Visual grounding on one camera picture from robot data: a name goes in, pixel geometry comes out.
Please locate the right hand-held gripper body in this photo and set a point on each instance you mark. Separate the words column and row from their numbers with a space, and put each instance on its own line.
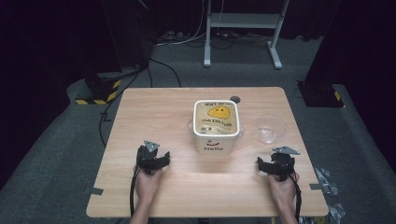
column 282, row 161

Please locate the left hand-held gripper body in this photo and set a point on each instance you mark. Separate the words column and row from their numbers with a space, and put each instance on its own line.
column 148, row 158

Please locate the clear plastic cup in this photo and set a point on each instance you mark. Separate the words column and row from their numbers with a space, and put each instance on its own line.
column 270, row 130

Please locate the white container with yellow face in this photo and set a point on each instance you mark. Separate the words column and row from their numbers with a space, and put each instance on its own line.
column 216, row 140

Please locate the person's left hand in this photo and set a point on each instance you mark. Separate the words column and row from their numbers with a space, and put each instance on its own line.
column 148, row 184

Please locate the person's right hand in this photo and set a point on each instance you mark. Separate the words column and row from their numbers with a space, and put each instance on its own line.
column 283, row 189

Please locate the grey tape strip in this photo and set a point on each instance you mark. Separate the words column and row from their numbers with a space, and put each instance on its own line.
column 316, row 186
column 94, row 191

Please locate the crumpled clear plastic film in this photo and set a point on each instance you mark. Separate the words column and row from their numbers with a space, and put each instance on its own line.
column 335, row 214
column 327, row 182

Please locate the black round table grommet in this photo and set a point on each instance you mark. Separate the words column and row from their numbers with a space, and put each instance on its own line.
column 235, row 99

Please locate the black yellow striped stand base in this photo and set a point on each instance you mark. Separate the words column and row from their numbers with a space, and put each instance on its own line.
column 99, row 90

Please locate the black stand column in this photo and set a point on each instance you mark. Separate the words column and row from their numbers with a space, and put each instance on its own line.
column 127, row 34

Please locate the white metal stand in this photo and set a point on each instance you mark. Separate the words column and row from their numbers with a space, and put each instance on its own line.
column 243, row 20

